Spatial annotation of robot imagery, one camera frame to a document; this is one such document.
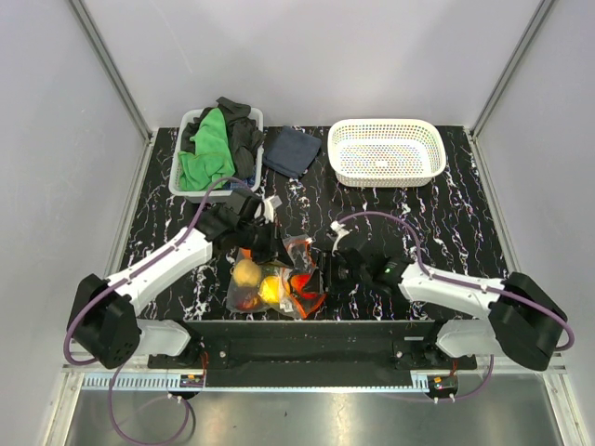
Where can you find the clear zip top bag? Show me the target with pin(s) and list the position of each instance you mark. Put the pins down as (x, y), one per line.
(256, 288)

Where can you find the green cloth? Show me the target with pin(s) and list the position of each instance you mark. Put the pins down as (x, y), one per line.
(211, 159)

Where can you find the yellow fake fruit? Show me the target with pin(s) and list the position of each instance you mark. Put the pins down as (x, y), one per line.
(246, 273)

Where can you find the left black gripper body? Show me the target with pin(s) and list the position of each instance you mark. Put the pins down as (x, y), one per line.
(258, 239)

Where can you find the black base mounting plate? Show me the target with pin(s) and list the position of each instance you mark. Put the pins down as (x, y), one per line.
(312, 354)

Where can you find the folded dark blue cloth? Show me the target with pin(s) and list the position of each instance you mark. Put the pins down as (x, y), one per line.
(291, 152)

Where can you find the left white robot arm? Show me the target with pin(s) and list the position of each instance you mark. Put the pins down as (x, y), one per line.
(105, 319)

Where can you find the white perforated basket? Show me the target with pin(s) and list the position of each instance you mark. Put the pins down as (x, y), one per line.
(385, 153)

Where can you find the black cloth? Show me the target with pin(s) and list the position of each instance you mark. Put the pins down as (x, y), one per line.
(244, 136)

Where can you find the dark red fake fruit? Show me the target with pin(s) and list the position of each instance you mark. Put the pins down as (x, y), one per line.
(248, 303)

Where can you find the blue checkered cloth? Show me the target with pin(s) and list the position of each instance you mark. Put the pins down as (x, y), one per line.
(252, 183)

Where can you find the white slotted cable duct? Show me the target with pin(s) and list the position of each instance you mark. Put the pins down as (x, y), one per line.
(180, 383)

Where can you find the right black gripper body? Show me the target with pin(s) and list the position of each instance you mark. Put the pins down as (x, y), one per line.
(340, 276)

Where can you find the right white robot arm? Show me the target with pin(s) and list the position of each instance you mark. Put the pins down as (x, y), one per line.
(512, 317)

